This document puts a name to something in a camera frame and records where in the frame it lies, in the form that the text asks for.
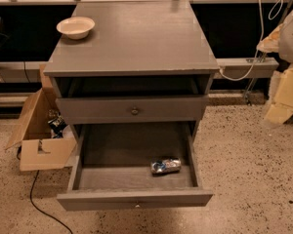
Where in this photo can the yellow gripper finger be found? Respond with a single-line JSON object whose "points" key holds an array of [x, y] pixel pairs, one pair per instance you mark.
{"points": [[271, 43], [280, 105]]}

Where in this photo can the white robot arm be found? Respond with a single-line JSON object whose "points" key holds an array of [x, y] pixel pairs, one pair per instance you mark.
{"points": [[280, 105]]}

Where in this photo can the grey wooden drawer cabinet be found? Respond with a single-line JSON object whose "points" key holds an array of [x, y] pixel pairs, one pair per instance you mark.
{"points": [[137, 49]]}

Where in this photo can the closed grey upper drawer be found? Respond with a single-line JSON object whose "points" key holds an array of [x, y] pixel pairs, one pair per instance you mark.
{"points": [[98, 110]]}

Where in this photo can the open grey middle drawer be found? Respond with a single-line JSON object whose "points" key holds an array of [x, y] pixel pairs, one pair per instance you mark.
{"points": [[111, 169]]}

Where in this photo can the white ceramic bowl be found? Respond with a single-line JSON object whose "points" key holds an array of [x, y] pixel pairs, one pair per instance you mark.
{"points": [[76, 28]]}

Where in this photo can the snack bags in box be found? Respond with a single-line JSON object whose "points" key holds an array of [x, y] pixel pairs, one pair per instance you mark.
{"points": [[56, 123]]}

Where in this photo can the open brown cardboard box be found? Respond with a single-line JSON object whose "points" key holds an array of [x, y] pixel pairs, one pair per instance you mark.
{"points": [[40, 150]]}

